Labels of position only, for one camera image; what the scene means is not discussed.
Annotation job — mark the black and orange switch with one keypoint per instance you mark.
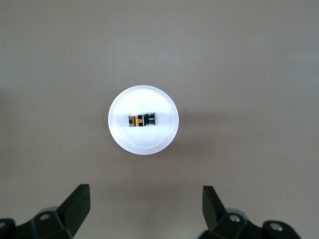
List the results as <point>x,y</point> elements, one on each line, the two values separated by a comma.
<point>139,120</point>

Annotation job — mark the pale pink round plate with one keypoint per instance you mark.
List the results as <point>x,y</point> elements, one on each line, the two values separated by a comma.
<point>144,142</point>

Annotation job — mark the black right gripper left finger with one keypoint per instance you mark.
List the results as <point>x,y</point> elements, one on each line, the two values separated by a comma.
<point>72,211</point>

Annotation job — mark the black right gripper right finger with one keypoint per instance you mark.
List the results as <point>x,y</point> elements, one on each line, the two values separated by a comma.
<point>214,214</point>

